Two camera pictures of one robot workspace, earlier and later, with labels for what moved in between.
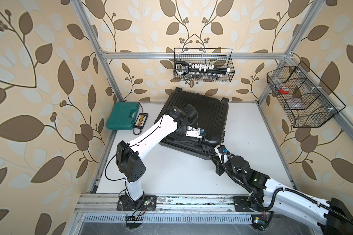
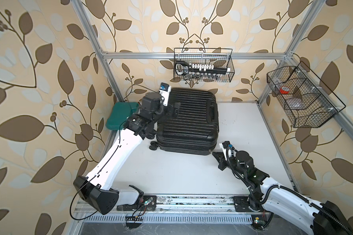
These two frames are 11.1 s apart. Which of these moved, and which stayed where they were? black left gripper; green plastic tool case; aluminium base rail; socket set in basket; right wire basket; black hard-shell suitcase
Moved: black hard-shell suitcase; black left gripper
Stayed: right wire basket; socket set in basket; green plastic tool case; aluminium base rail
